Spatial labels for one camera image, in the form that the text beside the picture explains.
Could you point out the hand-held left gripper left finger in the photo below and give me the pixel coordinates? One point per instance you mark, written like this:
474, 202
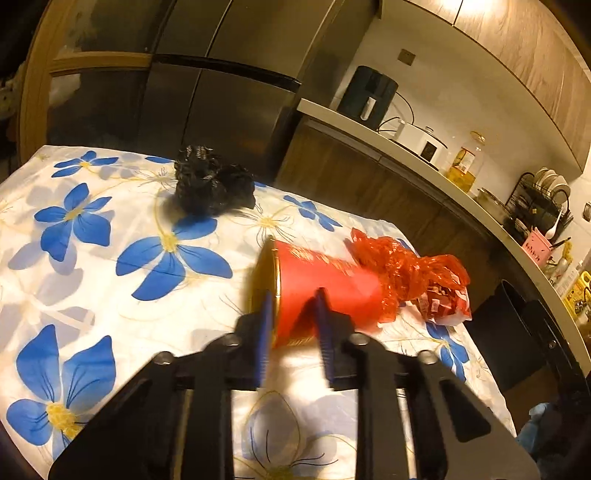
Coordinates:
264, 332

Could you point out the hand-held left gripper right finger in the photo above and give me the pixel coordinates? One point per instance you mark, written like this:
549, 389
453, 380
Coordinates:
325, 337

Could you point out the red cylindrical can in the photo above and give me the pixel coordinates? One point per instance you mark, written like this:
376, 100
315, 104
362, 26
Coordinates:
323, 277

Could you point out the black round trash bin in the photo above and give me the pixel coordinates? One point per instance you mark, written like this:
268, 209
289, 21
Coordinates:
503, 337

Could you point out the yellow detergent bottle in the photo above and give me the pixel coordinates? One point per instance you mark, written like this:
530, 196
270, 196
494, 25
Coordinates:
579, 295

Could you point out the red crumpled plastic bag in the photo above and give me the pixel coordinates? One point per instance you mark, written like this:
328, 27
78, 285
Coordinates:
401, 272

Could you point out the red snack packet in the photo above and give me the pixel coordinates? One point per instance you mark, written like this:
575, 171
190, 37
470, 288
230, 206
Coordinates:
443, 304

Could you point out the pink utensil box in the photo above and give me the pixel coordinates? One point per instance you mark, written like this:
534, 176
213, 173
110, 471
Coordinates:
538, 247

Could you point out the white ladle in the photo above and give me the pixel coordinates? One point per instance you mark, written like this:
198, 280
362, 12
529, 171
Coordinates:
553, 228

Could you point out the black crumpled plastic bag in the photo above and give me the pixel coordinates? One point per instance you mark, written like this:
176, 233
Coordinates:
196, 184
238, 187

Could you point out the stainless steel bowl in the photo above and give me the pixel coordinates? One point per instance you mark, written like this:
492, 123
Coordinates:
491, 203

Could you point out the white plate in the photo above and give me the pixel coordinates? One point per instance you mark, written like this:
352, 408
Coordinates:
541, 177
560, 184

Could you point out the blue floral tablecloth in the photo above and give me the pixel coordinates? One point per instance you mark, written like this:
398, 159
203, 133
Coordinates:
115, 221

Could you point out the white electric cooker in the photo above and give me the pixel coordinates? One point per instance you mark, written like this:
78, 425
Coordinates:
420, 141

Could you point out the cooking oil bottle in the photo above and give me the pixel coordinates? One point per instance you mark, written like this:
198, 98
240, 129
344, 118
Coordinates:
464, 166

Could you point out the dark steel refrigerator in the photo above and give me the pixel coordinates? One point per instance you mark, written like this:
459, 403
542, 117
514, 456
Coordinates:
231, 92

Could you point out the black air fryer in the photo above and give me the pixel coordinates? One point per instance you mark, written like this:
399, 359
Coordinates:
367, 97

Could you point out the dark wall socket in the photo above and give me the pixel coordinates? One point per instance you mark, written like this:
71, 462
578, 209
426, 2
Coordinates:
406, 56

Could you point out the wooden wall cabinet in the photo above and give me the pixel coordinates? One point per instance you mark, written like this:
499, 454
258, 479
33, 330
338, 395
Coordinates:
531, 60

